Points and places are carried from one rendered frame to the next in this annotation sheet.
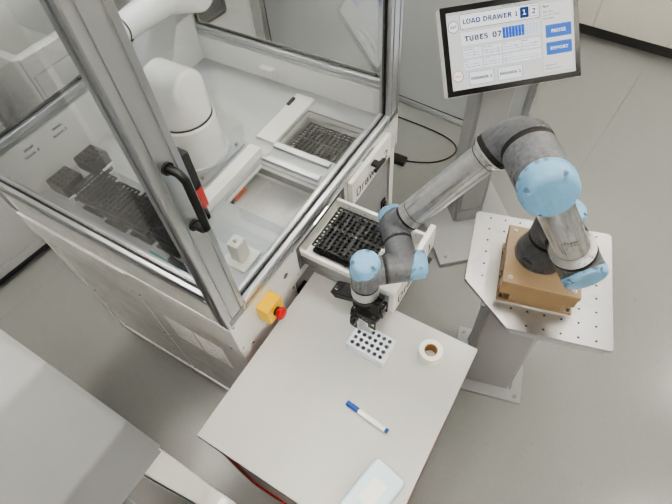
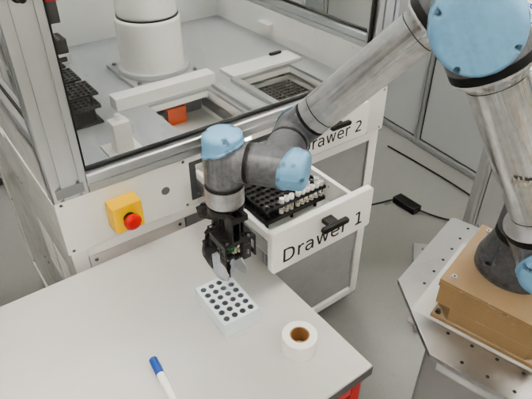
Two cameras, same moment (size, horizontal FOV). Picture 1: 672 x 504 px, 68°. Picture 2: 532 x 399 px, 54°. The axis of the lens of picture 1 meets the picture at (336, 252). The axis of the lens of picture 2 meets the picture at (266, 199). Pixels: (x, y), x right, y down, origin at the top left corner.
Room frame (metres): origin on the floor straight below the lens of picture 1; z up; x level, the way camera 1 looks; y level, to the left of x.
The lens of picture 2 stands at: (-0.07, -0.38, 1.61)
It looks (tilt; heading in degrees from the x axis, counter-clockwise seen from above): 36 degrees down; 18
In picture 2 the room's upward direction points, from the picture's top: straight up
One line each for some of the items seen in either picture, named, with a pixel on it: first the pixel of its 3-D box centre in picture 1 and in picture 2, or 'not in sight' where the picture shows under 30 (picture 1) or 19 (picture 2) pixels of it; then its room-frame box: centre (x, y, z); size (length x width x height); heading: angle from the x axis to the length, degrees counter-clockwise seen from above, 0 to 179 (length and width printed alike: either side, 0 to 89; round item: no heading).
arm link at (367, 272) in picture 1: (366, 272); (224, 158); (0.67, -0.07, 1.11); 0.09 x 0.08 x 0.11; 92
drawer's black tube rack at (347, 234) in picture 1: (356, 243); (268, 187); (0.94, -0.07, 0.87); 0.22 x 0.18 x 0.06; 54
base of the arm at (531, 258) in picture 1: (544, 244); (520, 248); (0.83, -0.63, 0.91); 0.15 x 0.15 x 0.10
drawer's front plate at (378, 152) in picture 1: (370, 168); (331, 130); (1.27, -0.16, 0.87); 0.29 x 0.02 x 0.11; 144
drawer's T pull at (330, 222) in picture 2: not in sight; (331, 222); (0.81, -0.25, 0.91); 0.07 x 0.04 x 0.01; 144
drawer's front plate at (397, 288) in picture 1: (412, 267); (322, 227); (0.83, -0.23, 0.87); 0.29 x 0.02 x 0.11; 144
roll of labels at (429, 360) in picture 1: (430, 352); (299, 340); (0.58, -0.24, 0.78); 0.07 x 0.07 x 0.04
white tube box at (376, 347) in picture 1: (371, 344); (226, 304); (0.63, -0.07, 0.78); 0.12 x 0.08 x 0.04; 52
